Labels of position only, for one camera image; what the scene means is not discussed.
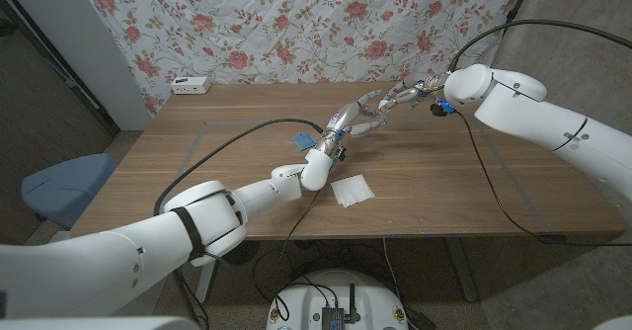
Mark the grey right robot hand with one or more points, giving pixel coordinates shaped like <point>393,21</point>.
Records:
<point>415,90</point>

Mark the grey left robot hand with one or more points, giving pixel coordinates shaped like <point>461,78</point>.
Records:
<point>345,117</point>

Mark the clear bottle with white cap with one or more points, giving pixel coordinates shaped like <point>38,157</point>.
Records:
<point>381,105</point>

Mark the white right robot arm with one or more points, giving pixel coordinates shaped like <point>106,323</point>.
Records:
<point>538,112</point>

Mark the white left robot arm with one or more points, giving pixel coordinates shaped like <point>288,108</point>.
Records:
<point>207,221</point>

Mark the white folded tissue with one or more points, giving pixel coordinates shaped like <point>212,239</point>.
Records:
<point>351,190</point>

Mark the blue card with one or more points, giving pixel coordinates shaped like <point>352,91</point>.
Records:
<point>304,140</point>

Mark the floral rose backdrop cloth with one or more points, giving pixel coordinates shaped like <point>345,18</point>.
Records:
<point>306,28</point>

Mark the grey table leg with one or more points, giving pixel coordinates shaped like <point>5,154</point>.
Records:
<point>461,271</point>

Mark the white robot torso base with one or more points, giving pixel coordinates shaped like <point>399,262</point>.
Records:
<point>301,305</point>

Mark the black module with antenna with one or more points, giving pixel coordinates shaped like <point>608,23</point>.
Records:
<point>332,317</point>

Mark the black power adapter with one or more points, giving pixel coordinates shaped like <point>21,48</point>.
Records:
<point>419,320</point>

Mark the white table leg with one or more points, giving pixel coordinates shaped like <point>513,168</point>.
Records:
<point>205,285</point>

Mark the blue chair seat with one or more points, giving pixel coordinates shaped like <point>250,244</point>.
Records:
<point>64,187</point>

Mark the white wall panel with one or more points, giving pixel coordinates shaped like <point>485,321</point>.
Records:
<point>84,38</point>

